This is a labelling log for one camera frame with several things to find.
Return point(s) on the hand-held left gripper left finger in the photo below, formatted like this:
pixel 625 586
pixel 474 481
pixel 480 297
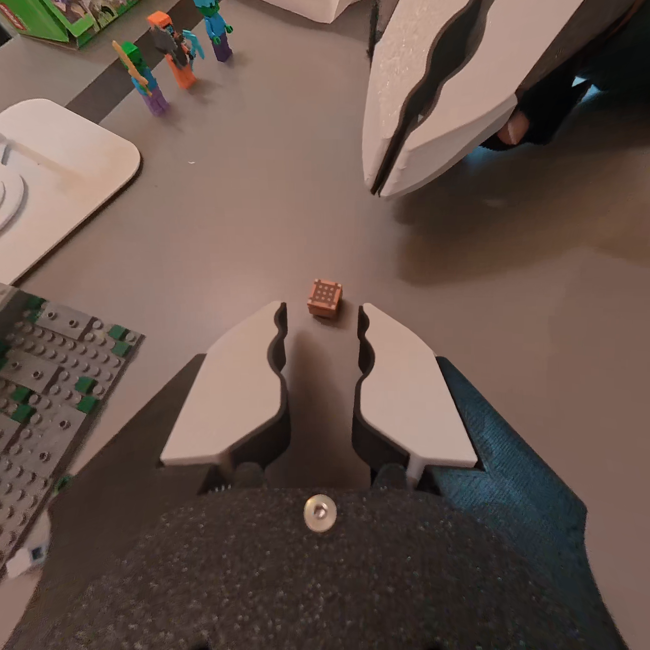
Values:
pixel 228 401

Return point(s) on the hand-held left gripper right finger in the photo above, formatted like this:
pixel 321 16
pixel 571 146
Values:
pixel 411 401

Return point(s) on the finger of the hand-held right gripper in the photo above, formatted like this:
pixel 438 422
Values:
pixel 482 76
pixel 401 56

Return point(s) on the brown crate brick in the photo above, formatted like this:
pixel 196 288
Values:
pixel 325 299

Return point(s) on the grey desk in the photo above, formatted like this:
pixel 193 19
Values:
pixel 254 203

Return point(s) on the person's right hand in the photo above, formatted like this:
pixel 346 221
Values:
pixel 512 129

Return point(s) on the grey brick building model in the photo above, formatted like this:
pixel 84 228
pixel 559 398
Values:
pixel 45 386

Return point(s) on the teal-helmet minifigure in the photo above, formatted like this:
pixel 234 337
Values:
pixel 216 28

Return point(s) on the orange minifigure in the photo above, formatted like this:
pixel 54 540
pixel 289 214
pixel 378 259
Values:
pixel 180 68

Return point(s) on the green-headed minifigure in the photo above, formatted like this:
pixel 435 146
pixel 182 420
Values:
pixel 144 81

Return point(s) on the white stand with wooden tray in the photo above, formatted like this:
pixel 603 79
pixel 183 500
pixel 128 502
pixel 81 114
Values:
pixel 66 177

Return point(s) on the pictured green toy box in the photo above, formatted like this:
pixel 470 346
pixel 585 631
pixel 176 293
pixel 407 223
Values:
pixel 101 20

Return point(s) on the green logo toy box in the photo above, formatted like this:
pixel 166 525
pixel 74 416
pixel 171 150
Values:
pixel 25 20

